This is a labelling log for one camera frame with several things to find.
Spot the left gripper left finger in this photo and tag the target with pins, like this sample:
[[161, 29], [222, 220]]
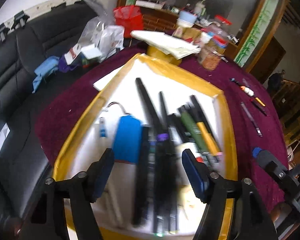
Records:
[[98, 174]]

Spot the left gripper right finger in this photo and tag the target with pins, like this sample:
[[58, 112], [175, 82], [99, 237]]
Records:
[[198, 176]]

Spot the thick black marker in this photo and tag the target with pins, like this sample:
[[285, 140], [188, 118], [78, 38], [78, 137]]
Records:
[[141, 180]]

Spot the green lighter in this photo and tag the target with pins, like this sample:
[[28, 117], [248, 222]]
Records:
[[194, 131]]

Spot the blue rectangular battery pack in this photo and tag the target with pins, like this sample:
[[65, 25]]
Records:
[[127, 140]]

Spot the white blue pen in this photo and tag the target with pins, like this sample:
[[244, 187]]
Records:
[[102, 128]]

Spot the black marker purple band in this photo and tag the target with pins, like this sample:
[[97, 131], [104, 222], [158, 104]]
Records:
[[165, 207]]

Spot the gold tray box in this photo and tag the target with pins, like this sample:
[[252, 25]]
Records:
[[96, 129]]

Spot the black leather sofa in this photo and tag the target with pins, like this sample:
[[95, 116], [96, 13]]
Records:
[[24, 164]]

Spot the clear gel pen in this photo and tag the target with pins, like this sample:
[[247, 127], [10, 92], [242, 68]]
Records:
[[250, 117]]

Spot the black red-tipped marker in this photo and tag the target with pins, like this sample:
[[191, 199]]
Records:
[[258, 107]]

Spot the orange spice jar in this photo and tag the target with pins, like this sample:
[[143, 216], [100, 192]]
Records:
[[209, 58]]

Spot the blue cloth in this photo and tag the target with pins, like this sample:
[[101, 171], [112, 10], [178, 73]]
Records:
[[44, 70]]

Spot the stack of papers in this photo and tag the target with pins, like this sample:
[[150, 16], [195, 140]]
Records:
[[167, 44]]

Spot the clear plastic bag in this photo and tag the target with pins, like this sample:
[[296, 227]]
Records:
[[101, 38]]

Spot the blue label plastic jar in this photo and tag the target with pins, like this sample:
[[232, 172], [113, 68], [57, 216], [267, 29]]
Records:
[[216, 42]]

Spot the red lid plastic jar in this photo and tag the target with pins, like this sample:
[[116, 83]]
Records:
[[223, 22]]

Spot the white blue paper cup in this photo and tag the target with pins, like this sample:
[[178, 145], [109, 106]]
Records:
[[186, 19]]

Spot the red plastic bag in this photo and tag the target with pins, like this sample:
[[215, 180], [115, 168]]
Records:
[[130, 17]]

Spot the wooden cabinet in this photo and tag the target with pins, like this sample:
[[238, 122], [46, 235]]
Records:
[[158, 19]]

